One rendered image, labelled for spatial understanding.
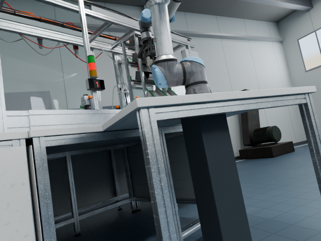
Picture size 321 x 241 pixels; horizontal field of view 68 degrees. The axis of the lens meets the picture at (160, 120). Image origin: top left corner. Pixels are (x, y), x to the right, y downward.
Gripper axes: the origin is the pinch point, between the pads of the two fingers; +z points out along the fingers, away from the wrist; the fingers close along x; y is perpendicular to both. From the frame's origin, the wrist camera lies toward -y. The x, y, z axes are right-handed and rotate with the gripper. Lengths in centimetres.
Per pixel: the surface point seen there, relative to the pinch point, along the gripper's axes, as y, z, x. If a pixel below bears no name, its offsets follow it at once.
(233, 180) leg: 51, 73, -11
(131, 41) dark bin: -34, -39, 19
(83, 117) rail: -2, 31, -52
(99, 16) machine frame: -72, -83, 17
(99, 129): 6, 39, -49
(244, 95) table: 70, 39, -24
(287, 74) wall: -124, -128, 832
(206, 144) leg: 47, 55, -22
